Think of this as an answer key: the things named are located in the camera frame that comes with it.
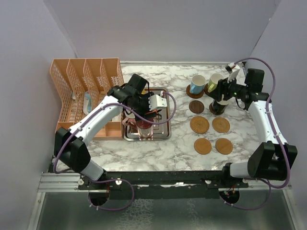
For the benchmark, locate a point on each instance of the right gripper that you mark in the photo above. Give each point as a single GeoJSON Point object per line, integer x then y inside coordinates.
{"type": "Point", "coordinates": [222, 88]}

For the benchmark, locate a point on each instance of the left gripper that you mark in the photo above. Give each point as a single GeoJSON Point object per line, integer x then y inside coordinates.
{"type": "Point", "coordinates": [143, 113]}

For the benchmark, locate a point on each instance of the pale yellow mug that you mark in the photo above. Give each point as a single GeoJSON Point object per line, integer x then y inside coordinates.
{"type": "Point", "coordinates": [213, 81]}

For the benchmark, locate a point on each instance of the black mug white inside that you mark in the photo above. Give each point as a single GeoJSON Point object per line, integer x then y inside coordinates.
{"type": "Point", "coordinates": [218, 108]}

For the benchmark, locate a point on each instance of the white mug pink handle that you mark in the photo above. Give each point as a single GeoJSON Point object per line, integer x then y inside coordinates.
{"type": "Point", "coordinates": [128, 120]}

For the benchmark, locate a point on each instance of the dusty pink mug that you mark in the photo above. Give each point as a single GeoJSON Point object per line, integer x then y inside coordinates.
{"type": "Point", "coordinates": [145, 129]}

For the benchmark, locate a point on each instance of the light blue mug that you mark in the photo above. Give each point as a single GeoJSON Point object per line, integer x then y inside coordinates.
{"type": "Point", "coordinates": [197, 84]}

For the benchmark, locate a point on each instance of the woven rattan coaster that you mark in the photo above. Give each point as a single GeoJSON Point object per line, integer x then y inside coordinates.
{"type": "Point", "coordinates": [221, 125]}
{"type": "Point", "coordinates": [199, 124]}

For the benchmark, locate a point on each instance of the brown ringed wooden coaster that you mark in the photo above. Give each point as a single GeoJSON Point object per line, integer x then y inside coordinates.
{"type": "Point", "coordinates": [194, 96]}

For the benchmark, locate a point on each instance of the dark walnut coaster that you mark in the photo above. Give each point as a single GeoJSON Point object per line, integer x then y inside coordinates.
{"type": "Point", "coordinates": [196, 106]}

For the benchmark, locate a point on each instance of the light wood grooved coaster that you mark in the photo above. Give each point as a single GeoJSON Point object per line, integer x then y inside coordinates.
{"type": "Point", "coordinates": [224, 146]}

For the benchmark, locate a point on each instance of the light wood round coaster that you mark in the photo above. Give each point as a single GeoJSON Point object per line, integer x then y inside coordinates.
{"type": "Point", "coordinates": [202, 146]}

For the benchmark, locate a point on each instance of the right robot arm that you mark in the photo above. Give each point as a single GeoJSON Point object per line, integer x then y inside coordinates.
{"type": "Point", "coordinates": [274, 157]}

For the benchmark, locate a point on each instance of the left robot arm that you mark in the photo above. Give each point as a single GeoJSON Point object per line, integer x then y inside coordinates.
{"type": "Point", "coordinates": [71, 144]}

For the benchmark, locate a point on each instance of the stainless steel tray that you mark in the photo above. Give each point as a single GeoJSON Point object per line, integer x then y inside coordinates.
{"type": "Point", "coordinates": [160, 132]}

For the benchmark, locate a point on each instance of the blue white package in organizer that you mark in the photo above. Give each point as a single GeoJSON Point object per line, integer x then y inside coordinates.
{"type": "Point", "coordinates": [87, 103]}

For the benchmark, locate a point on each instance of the peach plastic file organizer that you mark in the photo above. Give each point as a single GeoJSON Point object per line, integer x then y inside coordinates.
{"type": "Point", "coordinates": [74, 76]}

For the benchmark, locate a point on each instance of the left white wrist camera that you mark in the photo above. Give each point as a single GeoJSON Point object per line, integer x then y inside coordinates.
{"type": "Point", "coordinates": [156, 102]}

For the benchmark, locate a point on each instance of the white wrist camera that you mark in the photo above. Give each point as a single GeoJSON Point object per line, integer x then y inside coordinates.
{"type": "Point", "coordinates": [156, 102]}
{"type": "Point", "coordinates": [233, 70]}

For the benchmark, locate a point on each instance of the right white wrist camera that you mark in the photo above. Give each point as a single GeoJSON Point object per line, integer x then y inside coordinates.
{"type": "Point", "coordinates": [233, 70]}

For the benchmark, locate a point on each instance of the black front mounting rail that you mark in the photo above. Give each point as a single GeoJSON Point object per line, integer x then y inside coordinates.
{"type": "Point", "coordinates": [162, 184]}

